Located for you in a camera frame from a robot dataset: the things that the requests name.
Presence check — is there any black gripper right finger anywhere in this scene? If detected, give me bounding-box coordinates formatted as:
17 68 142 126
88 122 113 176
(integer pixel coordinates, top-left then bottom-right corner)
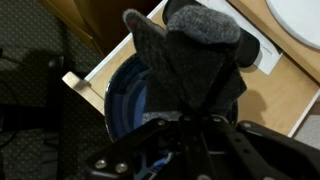
198 54 320 180

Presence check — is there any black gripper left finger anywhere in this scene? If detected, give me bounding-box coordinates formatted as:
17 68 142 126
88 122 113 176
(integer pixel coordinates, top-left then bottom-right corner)
84 114 193 180

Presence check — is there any dark grey sock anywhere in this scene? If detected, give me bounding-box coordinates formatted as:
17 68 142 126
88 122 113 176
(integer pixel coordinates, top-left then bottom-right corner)
122 4 248 118

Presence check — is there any white round plate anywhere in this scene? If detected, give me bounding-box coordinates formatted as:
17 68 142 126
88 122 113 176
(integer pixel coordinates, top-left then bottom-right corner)
265 0 320 50

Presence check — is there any dark blue bowl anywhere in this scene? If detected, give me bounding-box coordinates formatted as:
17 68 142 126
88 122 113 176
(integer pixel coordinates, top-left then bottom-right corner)
104 53 239 180

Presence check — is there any light wooden side table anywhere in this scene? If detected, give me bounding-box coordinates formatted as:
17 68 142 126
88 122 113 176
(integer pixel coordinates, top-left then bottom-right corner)
229 0 320 84

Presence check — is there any tan leather sofa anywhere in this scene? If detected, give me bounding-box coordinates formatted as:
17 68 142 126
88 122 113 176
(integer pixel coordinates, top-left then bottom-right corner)
39 0 104 58

